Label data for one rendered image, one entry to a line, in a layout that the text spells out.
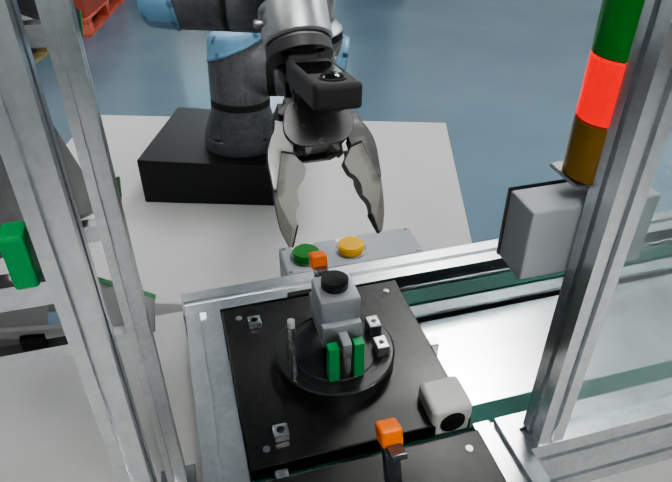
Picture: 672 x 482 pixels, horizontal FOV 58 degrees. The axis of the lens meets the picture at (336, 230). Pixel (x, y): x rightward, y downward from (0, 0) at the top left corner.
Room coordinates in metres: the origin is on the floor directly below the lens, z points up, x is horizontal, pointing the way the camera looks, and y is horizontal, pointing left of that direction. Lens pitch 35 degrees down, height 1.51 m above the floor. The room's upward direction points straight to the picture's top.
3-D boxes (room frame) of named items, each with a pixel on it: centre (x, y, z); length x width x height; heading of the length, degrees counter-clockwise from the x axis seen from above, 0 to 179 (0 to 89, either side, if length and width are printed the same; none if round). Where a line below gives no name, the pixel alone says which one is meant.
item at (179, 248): (1.07, 0.19, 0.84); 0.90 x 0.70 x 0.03; 87
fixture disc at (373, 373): (0.50, 0.00, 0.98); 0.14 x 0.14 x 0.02
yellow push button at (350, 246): (0.73, -0.02, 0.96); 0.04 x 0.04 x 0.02
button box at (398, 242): (0.73, -0.02, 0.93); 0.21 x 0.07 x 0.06; 106
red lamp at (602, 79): (0.44, -0.21, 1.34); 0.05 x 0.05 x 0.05
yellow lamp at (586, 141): (0.44, -0.21, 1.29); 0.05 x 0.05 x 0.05
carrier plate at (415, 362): (0.50, 0.00, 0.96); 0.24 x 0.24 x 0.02; 16
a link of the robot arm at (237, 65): (1.13, 0.18, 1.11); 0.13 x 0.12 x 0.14; 88
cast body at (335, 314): (0.49, 0.00, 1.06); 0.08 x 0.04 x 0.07; 16
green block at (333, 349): (0.45, 0.00, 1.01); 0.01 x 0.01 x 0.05; 16
